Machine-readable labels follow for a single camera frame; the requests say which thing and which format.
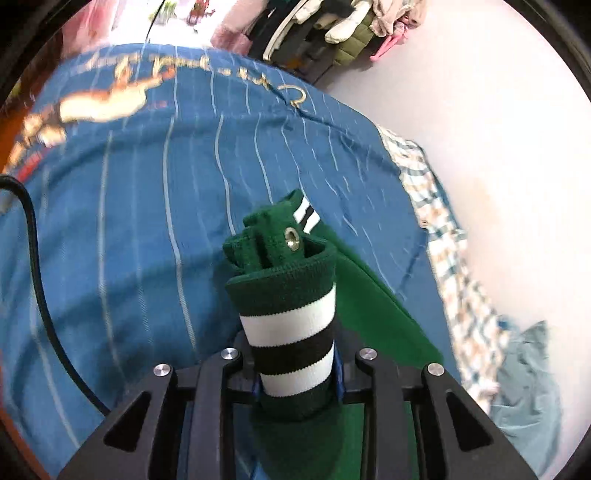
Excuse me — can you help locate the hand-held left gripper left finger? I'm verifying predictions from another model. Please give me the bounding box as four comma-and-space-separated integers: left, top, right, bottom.
58, 344, 258, 480

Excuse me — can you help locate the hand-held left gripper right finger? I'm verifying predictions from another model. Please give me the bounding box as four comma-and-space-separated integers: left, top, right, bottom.
335, 346, 539, 480

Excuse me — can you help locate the green varsity jacket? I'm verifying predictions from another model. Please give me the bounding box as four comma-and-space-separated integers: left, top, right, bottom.
222, 189, 444, 480

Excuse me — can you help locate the pink clothes hanger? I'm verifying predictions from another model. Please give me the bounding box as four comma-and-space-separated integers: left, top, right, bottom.
369, 23, 409, 63

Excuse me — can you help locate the pile of hanging clothes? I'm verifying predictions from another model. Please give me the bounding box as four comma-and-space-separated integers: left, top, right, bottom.
249, 0, 428, 84

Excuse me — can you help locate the plaid blanket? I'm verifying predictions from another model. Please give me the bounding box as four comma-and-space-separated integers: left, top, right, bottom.
376, 124, 513, 411

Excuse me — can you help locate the light blue quilt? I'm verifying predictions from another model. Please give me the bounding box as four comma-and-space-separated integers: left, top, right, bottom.
489, 320, 561, 453

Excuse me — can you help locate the blue striped bed sheet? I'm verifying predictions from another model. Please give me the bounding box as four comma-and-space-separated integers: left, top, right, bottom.
0, 44, 462, 480

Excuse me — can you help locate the pink floral cloth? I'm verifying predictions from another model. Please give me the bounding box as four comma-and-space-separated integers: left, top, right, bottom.
211, 14, 252, 54

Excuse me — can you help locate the black cable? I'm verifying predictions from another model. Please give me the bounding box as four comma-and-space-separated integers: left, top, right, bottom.
0, 175, 112, 416

